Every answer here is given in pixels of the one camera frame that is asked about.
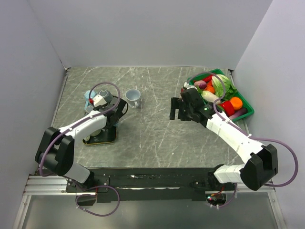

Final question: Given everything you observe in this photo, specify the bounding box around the red chili toy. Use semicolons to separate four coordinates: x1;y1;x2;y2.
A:
194;75;213;83

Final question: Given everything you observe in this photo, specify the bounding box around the purple onion toy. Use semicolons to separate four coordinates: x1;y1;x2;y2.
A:
194;80;207;90

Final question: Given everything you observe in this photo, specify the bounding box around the dark grey mug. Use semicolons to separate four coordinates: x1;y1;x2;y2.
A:
99;89;113;104

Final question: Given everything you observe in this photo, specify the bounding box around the orange toy fruit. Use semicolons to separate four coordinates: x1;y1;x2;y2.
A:
229;97;243;111

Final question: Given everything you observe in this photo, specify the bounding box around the white radish toy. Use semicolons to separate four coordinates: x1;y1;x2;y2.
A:
201;90;221;105

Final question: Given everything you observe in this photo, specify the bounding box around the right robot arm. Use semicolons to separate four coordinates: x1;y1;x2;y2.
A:
169;88;278;191

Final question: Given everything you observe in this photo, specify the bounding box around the white grey mug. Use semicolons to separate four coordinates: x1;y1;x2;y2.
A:
125;89;141;108

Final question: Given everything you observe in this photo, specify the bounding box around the light blue faceted mug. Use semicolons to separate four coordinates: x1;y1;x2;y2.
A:
84;90;96;109

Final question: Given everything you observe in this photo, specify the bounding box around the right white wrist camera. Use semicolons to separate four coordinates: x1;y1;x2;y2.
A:
183;82;196;90

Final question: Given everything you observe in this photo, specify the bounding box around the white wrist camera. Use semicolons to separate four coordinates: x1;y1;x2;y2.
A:
89;94;107;107
183;82;196;90

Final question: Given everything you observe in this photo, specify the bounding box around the purple cable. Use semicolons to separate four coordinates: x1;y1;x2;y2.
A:
39;82;121;177
184;71;299;208

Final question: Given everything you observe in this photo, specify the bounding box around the green plastic basket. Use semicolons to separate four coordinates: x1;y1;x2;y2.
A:
183;69;254;122

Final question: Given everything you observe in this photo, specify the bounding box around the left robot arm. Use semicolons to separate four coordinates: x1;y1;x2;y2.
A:
35;96;129;192

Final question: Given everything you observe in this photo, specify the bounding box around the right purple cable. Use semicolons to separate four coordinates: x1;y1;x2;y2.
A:
184;71;299;208

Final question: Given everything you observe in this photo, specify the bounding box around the green cabbage toy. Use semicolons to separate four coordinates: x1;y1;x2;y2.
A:
212;74;238;100

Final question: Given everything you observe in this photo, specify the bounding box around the orange carrot toy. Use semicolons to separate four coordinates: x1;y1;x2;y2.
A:
204;81;215;94

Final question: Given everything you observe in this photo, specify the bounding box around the small patterned grey mug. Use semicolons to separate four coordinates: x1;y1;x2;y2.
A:
85;105;94;113

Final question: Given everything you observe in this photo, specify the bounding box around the purple eggplant toy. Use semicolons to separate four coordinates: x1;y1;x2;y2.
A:
229;107;248;120

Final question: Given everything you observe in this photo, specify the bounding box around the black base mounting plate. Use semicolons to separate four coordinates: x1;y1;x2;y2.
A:
66;167;236;203

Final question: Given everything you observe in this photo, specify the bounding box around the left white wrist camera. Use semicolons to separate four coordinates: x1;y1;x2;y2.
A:
89;94;107;107

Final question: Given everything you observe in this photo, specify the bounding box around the black serving tray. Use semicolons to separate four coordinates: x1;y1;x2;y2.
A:
82;95;118;146

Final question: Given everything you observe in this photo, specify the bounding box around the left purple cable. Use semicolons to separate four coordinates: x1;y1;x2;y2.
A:
39;82;121;177

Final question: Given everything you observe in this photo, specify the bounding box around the red bell pepper toy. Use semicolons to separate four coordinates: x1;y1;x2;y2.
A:
219;101;235;117

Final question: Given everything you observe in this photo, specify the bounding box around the pale green mug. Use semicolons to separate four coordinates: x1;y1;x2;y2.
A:
84;129;102;142

